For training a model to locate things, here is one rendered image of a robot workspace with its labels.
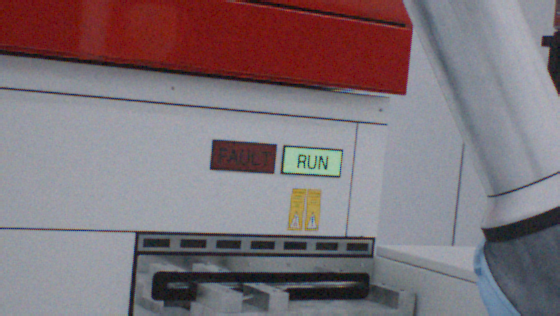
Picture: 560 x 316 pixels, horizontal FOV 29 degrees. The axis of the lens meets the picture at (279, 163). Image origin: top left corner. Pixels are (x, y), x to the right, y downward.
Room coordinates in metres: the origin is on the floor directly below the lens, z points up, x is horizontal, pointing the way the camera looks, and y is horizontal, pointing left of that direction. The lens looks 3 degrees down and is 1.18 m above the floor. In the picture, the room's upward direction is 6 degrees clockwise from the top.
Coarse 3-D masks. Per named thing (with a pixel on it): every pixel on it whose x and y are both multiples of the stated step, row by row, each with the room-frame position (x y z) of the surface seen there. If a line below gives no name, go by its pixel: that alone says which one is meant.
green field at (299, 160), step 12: (288, 156) 1.74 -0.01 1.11; (300, 156) 1.75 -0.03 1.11; (312, 156) 1.76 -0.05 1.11; (324, 156) 1.78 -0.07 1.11; (336, 156) 1.79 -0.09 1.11; (288, 168) 1.74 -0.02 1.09; (300, 168) 1.75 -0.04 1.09; (312, 168) 1.77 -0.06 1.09; (324, 168) 1.78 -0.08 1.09; (336, 168) 1.79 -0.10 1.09
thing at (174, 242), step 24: (144, 240) 1.62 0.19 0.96; (168, 240) 1.64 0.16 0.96; (192, 240) 1.66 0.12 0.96; (216, 240) 1.68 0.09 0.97; (240, 240) 1.70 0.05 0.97; (264, 240) 1.72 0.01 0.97; (288, 240) 1.75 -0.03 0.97; (312, 240) 1.77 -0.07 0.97; (336, 240) 1.80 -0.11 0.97; (360, 240) 1.83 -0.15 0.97
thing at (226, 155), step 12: (216, 144) 1.67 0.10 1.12; (228, 144) 1.68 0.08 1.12; (240, 144) 1.69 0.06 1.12; (216, 156) 1.67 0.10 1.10; (228, 156) 1.68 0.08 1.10; (240, 156) 1.69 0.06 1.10; (252, 156) 1.70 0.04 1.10; (264, 156) 1.72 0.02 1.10; (228, 168) 1.68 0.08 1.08; (240, 168) 1.69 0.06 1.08; (252, 168) 1.71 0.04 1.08; (264, 168) 1.72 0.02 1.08
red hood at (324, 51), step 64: (0, 0) 1.43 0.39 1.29; (64, 0) 1.48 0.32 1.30; (128, 0) 1.53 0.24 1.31; (192, 0) 1.58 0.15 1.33; (256, 0) 1.64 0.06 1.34; (320, 0) 1.70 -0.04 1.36; (384, 0) 1.77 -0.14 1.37; (128, 64) 1.54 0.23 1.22; (192, 64) 1.59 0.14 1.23; (256, 64) 1.65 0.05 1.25; (320, 64) 1.71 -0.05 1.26; (384, 64) 1.77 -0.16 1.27
